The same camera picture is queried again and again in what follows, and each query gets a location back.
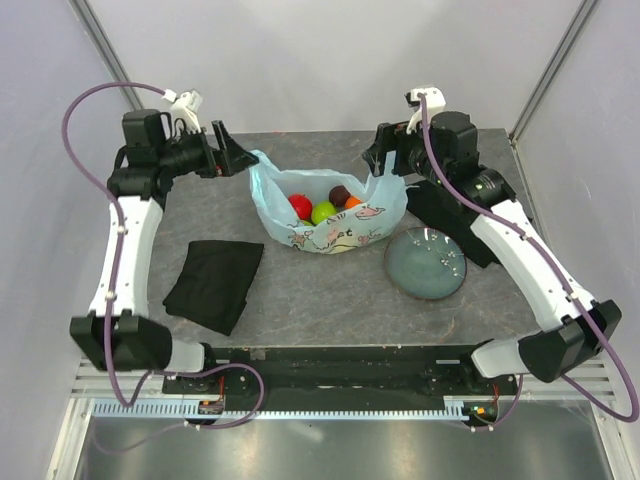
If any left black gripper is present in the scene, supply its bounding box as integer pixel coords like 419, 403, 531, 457
157, 121, 257, 179

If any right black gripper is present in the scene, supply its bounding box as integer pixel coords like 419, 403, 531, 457
363, 120, 450, 187

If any orange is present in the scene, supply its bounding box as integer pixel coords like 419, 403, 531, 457
344, 196, 362, 209

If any dark purple plum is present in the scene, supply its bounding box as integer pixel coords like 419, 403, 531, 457
328, 185, 351, 208

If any green pear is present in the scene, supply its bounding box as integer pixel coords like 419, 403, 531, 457
311, 201, 337, 225

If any light blue plastic bag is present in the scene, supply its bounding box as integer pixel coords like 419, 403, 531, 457
249, 150, 407, 254

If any red apple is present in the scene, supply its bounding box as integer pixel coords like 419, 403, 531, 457
288, 194, 313, 221

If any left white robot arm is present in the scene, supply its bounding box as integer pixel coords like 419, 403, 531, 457
70, 109, 258, 393

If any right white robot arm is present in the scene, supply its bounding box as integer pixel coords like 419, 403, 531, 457
362, 111, 622, 394

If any right black cloth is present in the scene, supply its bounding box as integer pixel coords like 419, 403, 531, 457
406, 180, 500, 268

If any black cloth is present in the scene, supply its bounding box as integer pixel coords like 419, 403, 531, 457
163, 240, 264, 336
406, 180, 500, 268

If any dark fruit plate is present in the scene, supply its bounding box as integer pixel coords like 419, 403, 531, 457
384, 227, 467, 301

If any left black cloth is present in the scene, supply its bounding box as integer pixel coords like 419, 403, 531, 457
163, 240, 264, 336

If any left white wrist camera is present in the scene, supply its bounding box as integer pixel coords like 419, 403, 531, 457
162, 89, 203, 133

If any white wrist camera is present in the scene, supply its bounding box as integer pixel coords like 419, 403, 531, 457
162, 89, 203, 133
405, 85, 446, 135

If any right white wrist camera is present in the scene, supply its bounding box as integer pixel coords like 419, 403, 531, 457
405, 85, 446, 135

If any left aluminium corner post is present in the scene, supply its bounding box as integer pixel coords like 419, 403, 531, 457
68, 0, 131, 82

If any aluminium corner post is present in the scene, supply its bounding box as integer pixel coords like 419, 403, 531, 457
508, 0, 601, 148
68, 0, 131, 82

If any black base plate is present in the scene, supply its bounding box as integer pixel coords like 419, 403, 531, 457
149, 343, 521, 401

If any right aluminium corner post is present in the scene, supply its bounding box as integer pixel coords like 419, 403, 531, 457
508, 0, 601, 148

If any toothed cable duct rail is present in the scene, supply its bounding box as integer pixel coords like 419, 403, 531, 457
91, 399, 471, 421

